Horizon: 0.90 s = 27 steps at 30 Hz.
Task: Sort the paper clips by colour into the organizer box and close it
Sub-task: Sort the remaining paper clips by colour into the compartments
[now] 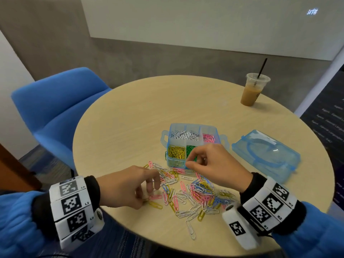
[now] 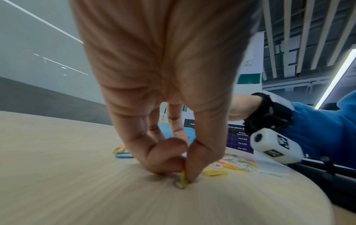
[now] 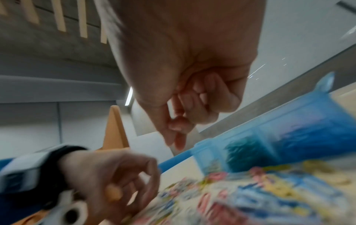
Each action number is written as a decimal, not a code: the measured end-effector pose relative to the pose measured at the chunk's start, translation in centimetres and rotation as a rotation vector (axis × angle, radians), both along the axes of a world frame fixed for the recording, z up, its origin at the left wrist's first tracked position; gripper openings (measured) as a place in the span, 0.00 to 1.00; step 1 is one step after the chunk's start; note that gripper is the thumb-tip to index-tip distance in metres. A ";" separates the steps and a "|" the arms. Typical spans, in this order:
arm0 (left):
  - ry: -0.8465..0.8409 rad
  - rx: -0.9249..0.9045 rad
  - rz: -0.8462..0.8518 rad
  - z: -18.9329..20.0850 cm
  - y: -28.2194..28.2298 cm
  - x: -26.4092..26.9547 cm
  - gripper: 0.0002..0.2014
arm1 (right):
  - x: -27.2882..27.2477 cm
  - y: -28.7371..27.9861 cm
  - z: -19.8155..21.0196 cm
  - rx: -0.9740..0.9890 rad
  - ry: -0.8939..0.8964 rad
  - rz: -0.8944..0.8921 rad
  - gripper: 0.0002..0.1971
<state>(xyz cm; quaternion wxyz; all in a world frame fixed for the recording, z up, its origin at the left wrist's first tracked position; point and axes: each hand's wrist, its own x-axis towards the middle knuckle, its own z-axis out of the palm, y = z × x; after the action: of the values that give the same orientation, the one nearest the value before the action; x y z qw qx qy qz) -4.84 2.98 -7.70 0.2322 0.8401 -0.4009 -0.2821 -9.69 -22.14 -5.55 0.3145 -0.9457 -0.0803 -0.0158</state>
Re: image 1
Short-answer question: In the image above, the person's left hand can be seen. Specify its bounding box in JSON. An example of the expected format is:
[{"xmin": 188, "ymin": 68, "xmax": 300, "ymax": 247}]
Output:
[{"xmin": 97, "ymin": 165, "xmax": 161, "ymax": 210}]

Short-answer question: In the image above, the person's right hand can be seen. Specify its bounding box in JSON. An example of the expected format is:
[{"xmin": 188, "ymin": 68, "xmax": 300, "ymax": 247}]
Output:
[{"xmin": 185, "ymin": 143, "xmax": 253, "ymax": 192}]

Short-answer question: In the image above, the pile of coloured paper clips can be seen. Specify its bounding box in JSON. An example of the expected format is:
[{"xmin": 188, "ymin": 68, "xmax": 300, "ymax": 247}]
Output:
[{"xmin": 141, "ymin": 161, "xmax": 237, "ymax": 241}]

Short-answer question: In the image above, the bunch of yellow paper clips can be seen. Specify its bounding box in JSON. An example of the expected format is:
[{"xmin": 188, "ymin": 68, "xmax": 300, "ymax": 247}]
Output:
[{"xmin": 168, "ymin": 146, "xmax": 187, "ymax": 161}]

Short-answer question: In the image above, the blue compartment organizer box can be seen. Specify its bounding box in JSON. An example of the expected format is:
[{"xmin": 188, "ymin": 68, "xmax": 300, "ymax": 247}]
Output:
[{"xmin": 161, "ymin": 123, "xmax": 231, "ymax": 170}]

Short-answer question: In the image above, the person's left forearm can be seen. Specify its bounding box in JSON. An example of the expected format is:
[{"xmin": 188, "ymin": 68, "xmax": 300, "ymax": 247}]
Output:
[{"xmin": 0, "ymin": 176, "xmax": 102, "ymax": 258}]

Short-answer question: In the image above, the blue transparent box lid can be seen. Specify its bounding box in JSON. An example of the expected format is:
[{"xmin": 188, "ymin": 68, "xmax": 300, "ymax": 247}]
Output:
[{"xmin": 231, "ymin": 129, "xmax": 301, "ymax": 185}]

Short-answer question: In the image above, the left wrist marker band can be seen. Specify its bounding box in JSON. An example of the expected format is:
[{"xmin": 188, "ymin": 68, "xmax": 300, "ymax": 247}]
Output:
[{"xmin": 48, "ymin": 176, "xmax": 105, "ymax": 252}]

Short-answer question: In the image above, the wrist marker band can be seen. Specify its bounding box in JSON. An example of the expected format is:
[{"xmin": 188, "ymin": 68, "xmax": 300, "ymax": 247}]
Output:
[
  {"xmin": 243, "ymin": 177, "xmax": 298, "ymax": 231},
  {"xmin": 48, "ymin": 176, "xmax": 105, "ymax": 252}
]

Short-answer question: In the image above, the right wrist marker band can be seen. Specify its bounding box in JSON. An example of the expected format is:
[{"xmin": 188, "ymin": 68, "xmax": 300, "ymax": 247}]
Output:
[{"xmin": 243, "ymin": 177, "xmax": 298, "ymax": 231}]

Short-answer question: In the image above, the round wooden table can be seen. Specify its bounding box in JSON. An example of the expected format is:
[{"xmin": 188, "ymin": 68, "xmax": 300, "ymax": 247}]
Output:
[{"xmin": 72, "ymin": 75, "xmax": 335, "ymax": 257}]

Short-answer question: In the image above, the iced coffee plastic cup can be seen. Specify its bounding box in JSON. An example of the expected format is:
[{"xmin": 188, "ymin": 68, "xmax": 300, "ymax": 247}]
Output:
[{"xmin": 240, "ymin": 73, "xmax": 271, "ymax": 107}]

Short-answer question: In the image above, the blue upholstered chair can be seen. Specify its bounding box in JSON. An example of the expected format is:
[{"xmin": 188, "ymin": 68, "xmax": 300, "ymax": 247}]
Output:
[{"xmin": 11, "ymin": 67, "xmax": 113, "ymax": 171}]

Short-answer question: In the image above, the black drinking straw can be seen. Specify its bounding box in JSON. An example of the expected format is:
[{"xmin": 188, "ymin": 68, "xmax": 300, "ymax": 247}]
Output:
[{"xmin": 257, "ymin": 58, "xmax": 268, "ymax": 80}]

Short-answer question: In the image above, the standing poster banner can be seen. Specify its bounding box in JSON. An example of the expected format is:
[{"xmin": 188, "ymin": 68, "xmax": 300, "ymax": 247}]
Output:
[{"xmin": 295, "ymin": 48, "xmax": 344, "ymax": 213}]

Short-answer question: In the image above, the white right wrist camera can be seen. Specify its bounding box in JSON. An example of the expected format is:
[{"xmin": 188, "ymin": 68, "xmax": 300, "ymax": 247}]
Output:
[{"xmin": 221, "ymin": 206, "xmax": 261, "ymax": 250}]

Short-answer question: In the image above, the white wall board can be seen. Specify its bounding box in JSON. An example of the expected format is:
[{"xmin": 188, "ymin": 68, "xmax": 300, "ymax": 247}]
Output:
[{"xmin": 80, "ymin": 0, "xmax": 344, "ymax": 61}]

